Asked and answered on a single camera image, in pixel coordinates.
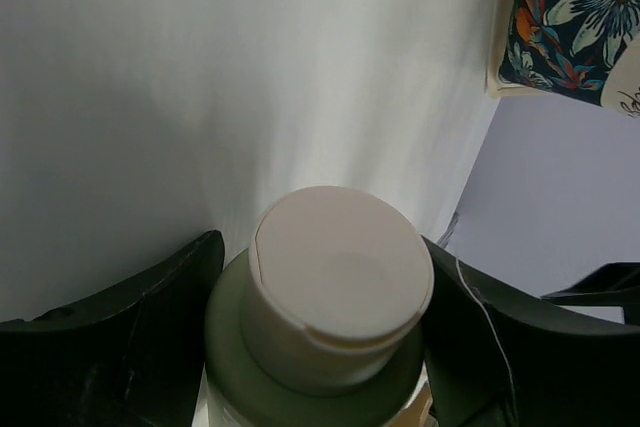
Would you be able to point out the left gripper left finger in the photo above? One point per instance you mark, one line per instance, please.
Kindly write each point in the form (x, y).
(129, 355)

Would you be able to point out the pale bottle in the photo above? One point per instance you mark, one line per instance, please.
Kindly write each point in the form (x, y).
(317, 321)

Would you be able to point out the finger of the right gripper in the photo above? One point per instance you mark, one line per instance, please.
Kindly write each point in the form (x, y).
(611, 285)

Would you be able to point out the beige canvas tote bag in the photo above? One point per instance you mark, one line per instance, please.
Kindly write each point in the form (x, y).
(586, 50)

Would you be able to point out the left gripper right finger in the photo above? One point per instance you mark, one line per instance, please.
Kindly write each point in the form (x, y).
(496, 356)

